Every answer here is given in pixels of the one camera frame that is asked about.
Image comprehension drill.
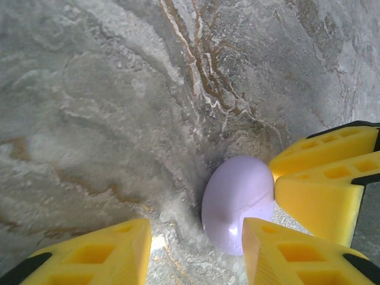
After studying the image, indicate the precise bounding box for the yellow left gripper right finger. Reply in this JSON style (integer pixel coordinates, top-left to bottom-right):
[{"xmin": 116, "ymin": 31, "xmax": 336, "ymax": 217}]
[{"xmin": 241, "ymin": 217, "xmax": 380, "ymax": 285}]

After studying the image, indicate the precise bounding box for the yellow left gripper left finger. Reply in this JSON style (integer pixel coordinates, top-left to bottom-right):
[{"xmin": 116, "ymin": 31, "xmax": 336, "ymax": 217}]
[{"xmin": 0, "ymin": 218, "xmax": 153, "ymax": 285}]

